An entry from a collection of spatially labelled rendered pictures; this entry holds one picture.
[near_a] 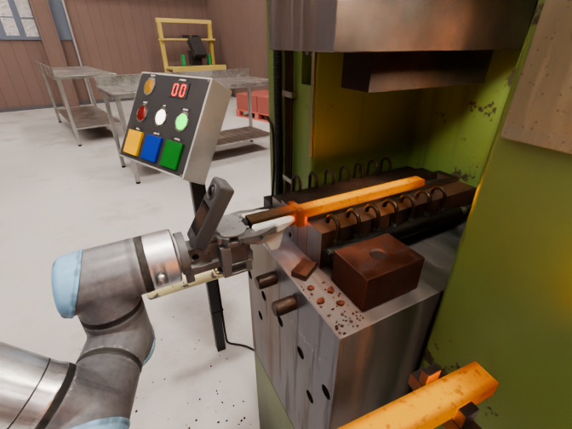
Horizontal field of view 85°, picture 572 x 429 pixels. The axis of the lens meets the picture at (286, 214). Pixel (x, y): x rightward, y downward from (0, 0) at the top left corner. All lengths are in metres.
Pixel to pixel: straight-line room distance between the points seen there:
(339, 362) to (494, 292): 0.24
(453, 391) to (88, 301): 0.46
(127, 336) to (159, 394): 1.04
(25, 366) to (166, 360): 1.22
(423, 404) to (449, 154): 0.68
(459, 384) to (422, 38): 0.46
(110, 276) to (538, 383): 0.59
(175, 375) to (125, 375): 1.09
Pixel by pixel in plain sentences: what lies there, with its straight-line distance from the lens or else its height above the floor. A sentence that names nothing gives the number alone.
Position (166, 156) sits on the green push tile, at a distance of 0.95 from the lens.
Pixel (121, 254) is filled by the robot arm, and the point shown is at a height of 1.02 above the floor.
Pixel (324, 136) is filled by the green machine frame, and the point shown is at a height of 1.08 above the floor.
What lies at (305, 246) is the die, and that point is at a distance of 0.61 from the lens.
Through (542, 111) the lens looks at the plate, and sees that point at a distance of 0.43.
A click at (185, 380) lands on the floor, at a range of 1.59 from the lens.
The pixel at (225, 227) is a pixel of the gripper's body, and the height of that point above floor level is 1.01.
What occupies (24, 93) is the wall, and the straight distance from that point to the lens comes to 9.02.
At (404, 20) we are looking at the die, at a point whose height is 1.31.
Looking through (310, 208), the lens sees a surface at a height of 1.01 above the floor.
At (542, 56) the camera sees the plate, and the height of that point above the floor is 1.27.
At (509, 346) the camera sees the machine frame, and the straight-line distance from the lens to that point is 0.56.
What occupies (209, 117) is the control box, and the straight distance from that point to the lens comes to 0.91.
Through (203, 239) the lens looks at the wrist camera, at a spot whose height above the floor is 1.01.
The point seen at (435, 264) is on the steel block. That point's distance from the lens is 0.66.
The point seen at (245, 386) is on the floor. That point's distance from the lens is 1.52.
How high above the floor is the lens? 1.28
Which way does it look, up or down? 29 degrees down
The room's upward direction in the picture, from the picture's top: straight up
